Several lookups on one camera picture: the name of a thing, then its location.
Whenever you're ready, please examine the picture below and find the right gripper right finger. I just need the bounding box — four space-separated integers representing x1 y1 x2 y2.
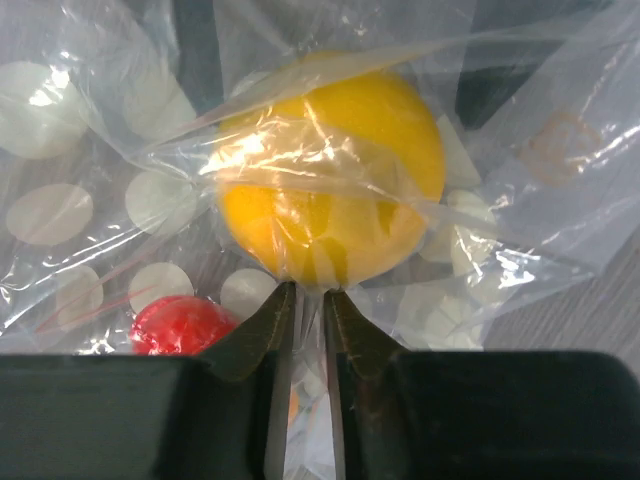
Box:
323 291 639 479

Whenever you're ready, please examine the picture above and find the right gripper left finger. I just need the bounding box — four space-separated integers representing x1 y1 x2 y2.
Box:
1 283 296 479

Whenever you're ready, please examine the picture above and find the small red fake fruit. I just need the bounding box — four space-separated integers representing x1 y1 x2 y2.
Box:
130 295 237 355

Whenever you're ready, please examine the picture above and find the yellow green fake mango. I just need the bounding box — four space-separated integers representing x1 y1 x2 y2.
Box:
212 70 446 288

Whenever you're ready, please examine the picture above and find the clear zip top bag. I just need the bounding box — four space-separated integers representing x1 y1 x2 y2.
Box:
1 1 639 479

